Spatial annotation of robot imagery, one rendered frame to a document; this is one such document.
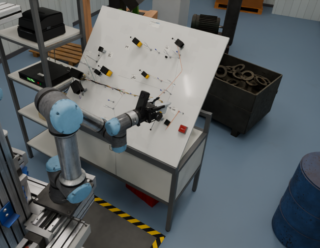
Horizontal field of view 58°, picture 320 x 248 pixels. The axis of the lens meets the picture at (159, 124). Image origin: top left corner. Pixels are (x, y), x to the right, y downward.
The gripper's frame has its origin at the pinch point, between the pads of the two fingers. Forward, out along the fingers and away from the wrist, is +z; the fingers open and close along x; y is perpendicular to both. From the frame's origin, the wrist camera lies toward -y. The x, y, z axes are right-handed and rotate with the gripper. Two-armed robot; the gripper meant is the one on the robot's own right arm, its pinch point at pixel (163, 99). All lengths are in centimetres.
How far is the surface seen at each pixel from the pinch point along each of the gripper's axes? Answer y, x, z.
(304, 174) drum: 87, 49, 103
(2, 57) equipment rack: 11, -179, -25
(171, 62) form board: 9, -53, 60
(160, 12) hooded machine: 56, -390, 367
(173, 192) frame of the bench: 100, -20, 27
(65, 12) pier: 47, -518, 209
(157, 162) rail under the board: 70, -29, 19
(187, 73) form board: 14, -38, 61
